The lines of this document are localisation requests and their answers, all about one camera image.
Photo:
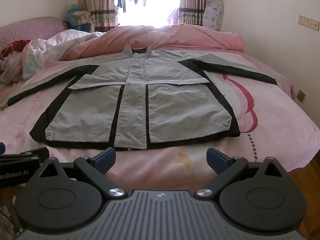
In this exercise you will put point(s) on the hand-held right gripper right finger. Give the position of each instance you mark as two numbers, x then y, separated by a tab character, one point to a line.
217	158

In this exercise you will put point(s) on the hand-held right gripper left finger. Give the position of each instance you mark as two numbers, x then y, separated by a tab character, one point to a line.
106	158

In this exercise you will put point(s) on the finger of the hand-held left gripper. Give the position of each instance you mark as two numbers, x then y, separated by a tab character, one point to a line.
30	154

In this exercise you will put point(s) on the grey and black jacket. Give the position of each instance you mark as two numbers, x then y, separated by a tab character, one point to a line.
160	105

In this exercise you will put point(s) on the pile of mixed clothes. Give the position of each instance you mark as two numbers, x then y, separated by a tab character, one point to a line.
11	62

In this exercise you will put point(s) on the pile of clothes by window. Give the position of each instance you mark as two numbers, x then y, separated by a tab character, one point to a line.
83	20

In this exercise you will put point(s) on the white blanket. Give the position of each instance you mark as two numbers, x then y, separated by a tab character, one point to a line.
62	42

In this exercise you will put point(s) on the pink duvet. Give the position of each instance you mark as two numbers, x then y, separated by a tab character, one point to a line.
190	37

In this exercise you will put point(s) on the pink quilted headboard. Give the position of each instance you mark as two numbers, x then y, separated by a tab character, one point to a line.
32	27

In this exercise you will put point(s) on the purple cloth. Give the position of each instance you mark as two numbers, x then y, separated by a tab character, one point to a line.
175	16

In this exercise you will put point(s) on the blue plush toy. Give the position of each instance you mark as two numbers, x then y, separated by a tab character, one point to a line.
75	10

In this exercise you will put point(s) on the brown patterned curtain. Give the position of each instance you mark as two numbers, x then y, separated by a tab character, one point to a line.
192	0
96	2

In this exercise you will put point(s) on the brass wall socket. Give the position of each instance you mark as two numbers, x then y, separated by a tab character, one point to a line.
301	95

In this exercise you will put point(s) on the white wall socket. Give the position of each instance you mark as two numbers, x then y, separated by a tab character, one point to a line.
307	22
301	20
315	24

